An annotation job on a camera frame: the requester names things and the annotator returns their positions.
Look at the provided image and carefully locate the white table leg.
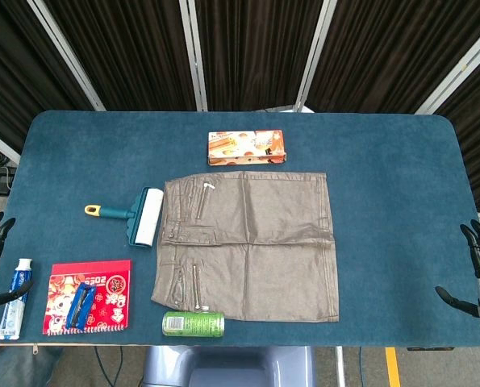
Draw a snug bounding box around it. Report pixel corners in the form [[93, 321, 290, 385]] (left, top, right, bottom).
[[335, 346, 346, 387]]

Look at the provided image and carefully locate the teal lint roller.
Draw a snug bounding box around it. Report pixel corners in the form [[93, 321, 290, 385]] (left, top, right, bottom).
[[83, 185, 165, 248]]

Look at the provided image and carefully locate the green drink can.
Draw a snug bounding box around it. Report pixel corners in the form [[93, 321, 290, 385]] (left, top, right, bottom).
[[161, 310, 226, 338]]

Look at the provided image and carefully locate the brown skirt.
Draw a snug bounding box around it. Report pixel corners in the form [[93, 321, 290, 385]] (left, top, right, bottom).
[[149, 170, 340, 323]]

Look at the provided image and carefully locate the orange snack box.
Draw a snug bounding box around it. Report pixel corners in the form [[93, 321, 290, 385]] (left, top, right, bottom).
[[207, 129, 288, 166]]

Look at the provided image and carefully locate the red spiral calendar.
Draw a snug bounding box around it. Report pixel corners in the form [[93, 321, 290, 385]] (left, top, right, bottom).
[[42, 260, 132, 335]]

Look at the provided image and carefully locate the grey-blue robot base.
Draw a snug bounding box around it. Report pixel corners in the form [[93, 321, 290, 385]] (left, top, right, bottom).
[[142, 345, 317, 387]]

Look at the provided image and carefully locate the white blue toothpaste tube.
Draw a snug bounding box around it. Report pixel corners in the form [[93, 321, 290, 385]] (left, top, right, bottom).
[[0, 257, 34, 340]]

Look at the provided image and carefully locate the blue denim fabric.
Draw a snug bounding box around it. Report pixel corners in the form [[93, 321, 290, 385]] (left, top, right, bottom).
[[0, 345, 65, 387]]

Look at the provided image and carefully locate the blue felt table cover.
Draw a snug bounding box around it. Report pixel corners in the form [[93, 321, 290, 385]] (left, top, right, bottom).
[[0, 110, 480, 348]]

